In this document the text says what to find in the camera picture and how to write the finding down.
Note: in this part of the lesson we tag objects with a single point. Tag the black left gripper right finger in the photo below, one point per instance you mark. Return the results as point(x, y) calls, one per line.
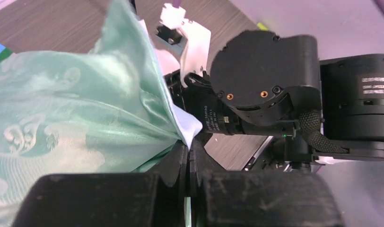
point(221, 198)

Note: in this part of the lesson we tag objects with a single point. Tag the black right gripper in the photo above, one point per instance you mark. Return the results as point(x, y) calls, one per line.
point(259, 84)

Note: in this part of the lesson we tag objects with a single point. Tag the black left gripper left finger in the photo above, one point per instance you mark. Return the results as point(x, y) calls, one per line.
point(150, 199)

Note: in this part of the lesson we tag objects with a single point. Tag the light blue green pillowcase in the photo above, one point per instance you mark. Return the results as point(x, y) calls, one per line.
point(105, 111)

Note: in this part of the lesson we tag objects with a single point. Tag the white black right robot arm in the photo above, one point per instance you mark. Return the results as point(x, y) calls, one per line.
point(351, 117)

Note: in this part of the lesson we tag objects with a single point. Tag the lime green toy block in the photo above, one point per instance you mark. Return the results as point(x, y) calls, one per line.
point(262, 27)

